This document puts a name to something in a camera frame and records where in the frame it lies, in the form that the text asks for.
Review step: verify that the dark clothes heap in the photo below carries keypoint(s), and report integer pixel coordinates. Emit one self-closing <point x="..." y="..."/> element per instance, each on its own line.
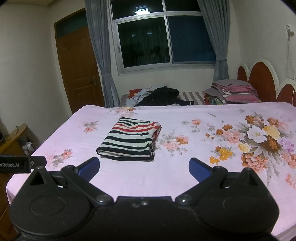
<point x="161" y="96"/>

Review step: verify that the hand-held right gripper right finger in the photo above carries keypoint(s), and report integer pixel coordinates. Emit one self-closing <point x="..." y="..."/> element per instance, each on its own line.
<point x="198" y="170"/>

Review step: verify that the sliding glass window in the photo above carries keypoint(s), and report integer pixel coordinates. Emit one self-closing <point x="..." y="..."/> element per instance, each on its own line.
<point x="161" y="39"/>

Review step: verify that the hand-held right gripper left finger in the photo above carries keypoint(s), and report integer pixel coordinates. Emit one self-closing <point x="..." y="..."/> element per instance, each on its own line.
<point x="89" y="168"/>

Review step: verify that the pink floral bed sheet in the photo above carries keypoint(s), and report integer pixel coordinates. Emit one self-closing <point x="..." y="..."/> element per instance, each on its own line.
<point x="185" y="166"/>

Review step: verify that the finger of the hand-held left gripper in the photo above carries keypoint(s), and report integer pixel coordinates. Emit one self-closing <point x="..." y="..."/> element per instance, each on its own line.
<point x="39" y="161"/>

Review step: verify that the wooden bedside furniture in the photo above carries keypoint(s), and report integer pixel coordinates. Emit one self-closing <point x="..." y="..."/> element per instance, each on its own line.
<point x="13" y="143"/>

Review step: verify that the light clothes heap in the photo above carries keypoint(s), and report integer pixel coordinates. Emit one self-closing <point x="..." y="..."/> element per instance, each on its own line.
<point x="138" y="97"/>

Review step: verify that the grey curtain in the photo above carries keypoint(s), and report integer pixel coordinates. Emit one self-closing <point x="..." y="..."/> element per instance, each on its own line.
<point x="217" y="34"/>
<point x="101" y="58"/>

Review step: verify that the striped cartoon sweater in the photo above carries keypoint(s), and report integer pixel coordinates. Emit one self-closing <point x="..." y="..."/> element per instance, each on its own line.
<point x="129" y="141"/>

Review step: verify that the brown wooden door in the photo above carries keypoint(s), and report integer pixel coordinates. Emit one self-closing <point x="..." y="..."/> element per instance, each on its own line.
<point x="76" y="69"/>

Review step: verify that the wooden bed headboard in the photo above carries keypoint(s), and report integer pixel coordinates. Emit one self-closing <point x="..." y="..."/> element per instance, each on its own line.
<point x="263" y="78"/>

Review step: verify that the pile of folded pink bedding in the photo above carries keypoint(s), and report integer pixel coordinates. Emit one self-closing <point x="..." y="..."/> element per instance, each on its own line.
<point x="238" y="91"/>

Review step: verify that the grey striped cloth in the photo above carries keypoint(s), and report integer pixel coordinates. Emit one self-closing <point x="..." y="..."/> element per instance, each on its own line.
<point x="193" y="97"/>

